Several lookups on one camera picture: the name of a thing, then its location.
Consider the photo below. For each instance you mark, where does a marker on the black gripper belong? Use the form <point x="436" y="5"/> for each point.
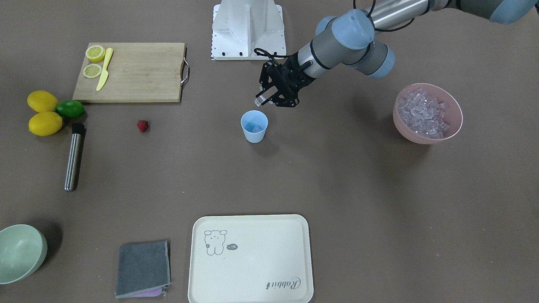
<point x="293" y="70"/>

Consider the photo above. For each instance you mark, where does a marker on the clear ice cube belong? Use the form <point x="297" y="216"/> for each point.
<point x="261" y="100"/>

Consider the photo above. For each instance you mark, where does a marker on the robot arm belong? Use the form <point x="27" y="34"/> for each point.
<point x="350" y="40"/>

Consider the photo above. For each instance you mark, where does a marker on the light blue cup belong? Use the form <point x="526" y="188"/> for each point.
<point x="254" y="125"/>

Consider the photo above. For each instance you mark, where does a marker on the clear ice cubes pile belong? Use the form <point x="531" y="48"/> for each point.
<point x="423" y="113"/>

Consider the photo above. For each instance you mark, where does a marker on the red strawberry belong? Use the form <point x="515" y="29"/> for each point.
<point x="143" y="125"/>

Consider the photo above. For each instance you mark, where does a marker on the wooden cutting board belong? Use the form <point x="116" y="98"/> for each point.
<point x="139" y="72"/>

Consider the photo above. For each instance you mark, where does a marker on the pink bowl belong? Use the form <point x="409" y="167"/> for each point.
<point x="454" y="115"/>

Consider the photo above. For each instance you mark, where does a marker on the cream rabbit tray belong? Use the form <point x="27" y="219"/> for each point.
<point x="250" y="259"/>

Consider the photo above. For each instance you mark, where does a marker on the yellow plastic knife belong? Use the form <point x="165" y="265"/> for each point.
<point x="105" y="73"/>

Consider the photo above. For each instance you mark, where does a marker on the upper lemon slice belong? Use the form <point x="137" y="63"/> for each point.
<point x="95" y="53"/>

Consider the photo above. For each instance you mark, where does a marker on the lemon slice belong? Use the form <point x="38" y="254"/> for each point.
<point x="91" y="71"/>
<point x="95" y="53"/>

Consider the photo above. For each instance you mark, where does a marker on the lower lemon slice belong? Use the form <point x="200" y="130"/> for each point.
<point x="91" y="71"/>

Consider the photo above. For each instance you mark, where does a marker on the green lime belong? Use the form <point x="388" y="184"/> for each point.
<point x="70" y="108"/>

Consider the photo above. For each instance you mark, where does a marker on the grey folded cloth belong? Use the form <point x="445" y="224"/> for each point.
<point x="143" y="270"/>

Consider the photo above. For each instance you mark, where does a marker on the steel muddler black tip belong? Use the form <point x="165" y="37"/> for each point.
<point x="75" y="152"/>

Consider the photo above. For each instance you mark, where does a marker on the lower yellow lemon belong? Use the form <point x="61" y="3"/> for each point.
<point x="45" y="123"/>

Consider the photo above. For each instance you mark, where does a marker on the yellow lemon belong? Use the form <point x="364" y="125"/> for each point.
<point x="45" y="123"/>
<point x="42" y="101"/>

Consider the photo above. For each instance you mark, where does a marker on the upper yellow lemon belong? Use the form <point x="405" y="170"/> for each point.
<point x="42" y="101"/>

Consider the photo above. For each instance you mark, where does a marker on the green bowl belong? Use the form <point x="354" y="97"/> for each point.
<point x="23" y="249"/>

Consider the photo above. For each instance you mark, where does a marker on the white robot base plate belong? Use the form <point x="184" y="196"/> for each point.
<point x="241" y="26"/>

